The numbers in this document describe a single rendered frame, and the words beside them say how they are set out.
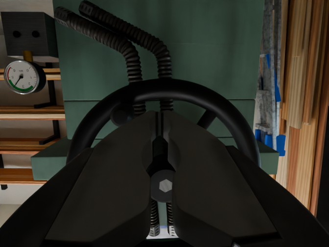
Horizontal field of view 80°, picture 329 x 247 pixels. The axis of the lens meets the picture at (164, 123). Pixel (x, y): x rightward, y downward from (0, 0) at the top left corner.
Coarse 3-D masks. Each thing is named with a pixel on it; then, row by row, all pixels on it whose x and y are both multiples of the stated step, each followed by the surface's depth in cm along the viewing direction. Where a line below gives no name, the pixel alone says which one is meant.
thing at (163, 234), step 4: (160, 228) 42; (164, 228) 42; (160, 232) 42; (164, 232) 42; (148, 236) 42; (156, 236) 42; (160, 236) 42; (164, 236) 42; (168, 236) 43; (172, 236) 43; (176, 236) 43
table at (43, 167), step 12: (60, 144) 56; (264, 144) 55; (36, 156) 47; (48, 156) 47; (60, 156) 47; (264, 156) 49; (276, 156) 49; (36, 168) 47; (48, 168) 47; (60, 168) 47; (264, 168) 49; (276, 168) 49
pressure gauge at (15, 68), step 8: (24, 56) 38; (32, 56) 39; (8, 64) 36; (16, 64) 36; (24, 64) 36; (32, 64) 37; (8, 72) 36; (16, 72) 36; (24, 72) 37; (32, 72) 37; (40, 72) 38; (8, 80) 37; (16, 80) 37; (24, 80) 37; (32, 80) 37; (40, 80) 37; (16, 88) 37; (24, 88) 37; (32, 88) 37; (40, 88) 39
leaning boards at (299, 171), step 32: (320, 0) 136; (288, 32) 170; (320, 32) 143; (288, 64) 172; (320, 64) 148; (288, 96) 174; (320, 96) 154; (288, 128) 195; (320, 128) 156; (288, 160) 200; (320, 160) 158
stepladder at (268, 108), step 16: (272, 16) 112; (272, 32) 113; (272, 48) 115; (272, 64) 117; (272, 80) 119; (256, 96) 143; (272, 96) 121; (272, 112) 123; (272, 128) 126; (272, 144) 129
